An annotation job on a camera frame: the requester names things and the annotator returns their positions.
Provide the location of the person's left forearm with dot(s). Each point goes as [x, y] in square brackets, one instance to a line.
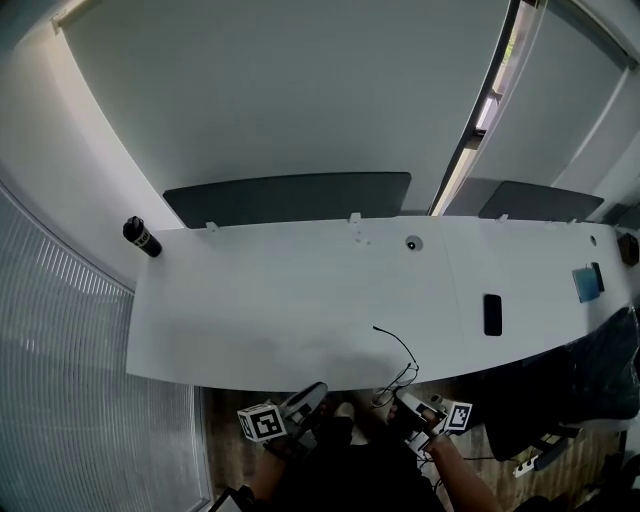
[267, 475]

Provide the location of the person's black shirt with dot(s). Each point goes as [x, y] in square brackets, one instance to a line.
[360, 475]

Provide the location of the black plastic-wrapped office chair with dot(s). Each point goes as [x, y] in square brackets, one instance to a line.
[590, 380]

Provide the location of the short dark grey desk divider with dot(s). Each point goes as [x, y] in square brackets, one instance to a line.
[540, 200]

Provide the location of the person's right forearm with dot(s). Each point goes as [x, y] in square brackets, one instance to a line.
[460, 480]

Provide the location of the white power strip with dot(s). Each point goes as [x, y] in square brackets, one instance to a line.
[525, 468]

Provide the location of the striped glass partition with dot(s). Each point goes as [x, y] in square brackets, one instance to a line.
[65, 375]

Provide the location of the blue notebook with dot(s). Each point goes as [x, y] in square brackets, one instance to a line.
[584, 286]

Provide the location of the long dark grey desk divider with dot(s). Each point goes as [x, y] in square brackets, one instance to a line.
[290, 200]

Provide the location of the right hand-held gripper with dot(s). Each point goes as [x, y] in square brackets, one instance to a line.
[457, 416]

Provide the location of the narrow window strip with frame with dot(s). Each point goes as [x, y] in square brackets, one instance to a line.
[487, 107]

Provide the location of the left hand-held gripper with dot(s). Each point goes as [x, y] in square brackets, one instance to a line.
[262, 424]

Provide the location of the black handheld display device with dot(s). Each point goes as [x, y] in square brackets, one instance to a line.
[227, 502]

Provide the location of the narrow white roller blind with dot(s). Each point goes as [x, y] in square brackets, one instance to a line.
[565, 100]

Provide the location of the black smartphone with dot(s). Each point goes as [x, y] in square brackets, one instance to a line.
[492, 315]

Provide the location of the person's white shoe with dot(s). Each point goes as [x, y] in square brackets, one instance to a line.
[345, 411]

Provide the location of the wide white roller blind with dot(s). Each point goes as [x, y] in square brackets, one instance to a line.
[280, 90]

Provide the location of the white divider bracket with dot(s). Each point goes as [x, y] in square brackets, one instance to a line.
[212, 226]
[354, 218]

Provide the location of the black water bottle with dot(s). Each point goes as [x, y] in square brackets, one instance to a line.
[144, 239]

